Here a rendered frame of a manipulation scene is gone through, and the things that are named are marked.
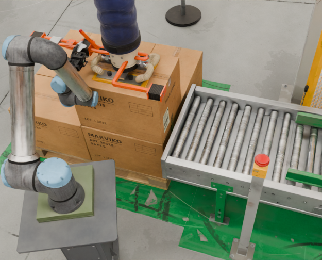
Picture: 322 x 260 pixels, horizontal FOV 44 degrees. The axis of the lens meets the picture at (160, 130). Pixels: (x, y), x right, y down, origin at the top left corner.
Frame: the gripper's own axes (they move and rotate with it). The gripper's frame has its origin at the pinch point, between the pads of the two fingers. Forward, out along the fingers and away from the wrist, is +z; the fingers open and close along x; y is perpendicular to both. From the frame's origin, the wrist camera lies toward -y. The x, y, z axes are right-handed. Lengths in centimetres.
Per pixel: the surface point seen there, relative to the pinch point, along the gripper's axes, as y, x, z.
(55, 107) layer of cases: -30, -53, -10
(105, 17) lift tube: 26.3, 31.9, -10.0
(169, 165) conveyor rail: 65, -52, -36
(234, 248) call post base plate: 114, -107, -52
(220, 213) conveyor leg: 100, -94, -36
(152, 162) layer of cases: 47, -76, -21
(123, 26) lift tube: 34.0, 25.6, -6.9
